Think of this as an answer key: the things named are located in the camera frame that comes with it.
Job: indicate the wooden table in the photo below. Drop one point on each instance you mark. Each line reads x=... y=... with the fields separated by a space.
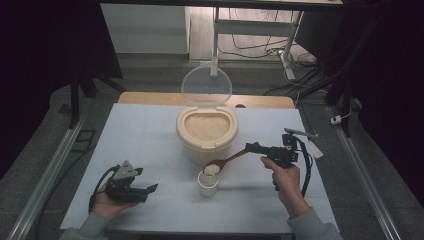
x=150 y=98

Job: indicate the small white rice heap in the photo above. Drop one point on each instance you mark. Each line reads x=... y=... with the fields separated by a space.
x=211 y=170

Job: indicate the cream rice container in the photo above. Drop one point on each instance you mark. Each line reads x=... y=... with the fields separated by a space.
x=200 y=150

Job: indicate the black stand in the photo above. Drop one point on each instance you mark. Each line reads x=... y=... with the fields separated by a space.
x=340 y=83
x=78 y=90

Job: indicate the small white box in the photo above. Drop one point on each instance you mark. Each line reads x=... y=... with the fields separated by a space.
x=335 y=120

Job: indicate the small clear cup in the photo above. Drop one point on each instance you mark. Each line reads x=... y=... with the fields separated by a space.
x=208 y=188

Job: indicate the white desk frame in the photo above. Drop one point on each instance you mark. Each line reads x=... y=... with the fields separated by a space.
x=253 y=28

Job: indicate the person's right hand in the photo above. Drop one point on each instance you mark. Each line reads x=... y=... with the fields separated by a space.
x=288 y=186

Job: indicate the bulk white rice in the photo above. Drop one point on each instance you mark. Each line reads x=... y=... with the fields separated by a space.
x=207 y=126

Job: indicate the wooden spoon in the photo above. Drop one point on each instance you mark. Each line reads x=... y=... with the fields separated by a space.
x=233 y=158

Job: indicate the clear container lid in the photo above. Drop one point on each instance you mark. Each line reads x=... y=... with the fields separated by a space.
x=206 y=86

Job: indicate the person's left hand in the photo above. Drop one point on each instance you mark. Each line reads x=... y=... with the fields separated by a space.
x=106 y=208

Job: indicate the white strip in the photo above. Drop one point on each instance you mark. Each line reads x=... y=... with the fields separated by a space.
x=316 y=150

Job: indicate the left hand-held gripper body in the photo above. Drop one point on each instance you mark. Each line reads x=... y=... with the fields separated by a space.
x=125 y=190

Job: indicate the aluminium rail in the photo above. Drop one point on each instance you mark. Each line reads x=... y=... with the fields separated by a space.
x=363 y=180
x=43 y=180

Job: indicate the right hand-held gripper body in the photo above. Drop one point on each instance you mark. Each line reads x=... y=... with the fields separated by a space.
x=283 y=154

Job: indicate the white cabinet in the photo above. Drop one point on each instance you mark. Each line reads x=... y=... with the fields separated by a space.
x=145 y=28

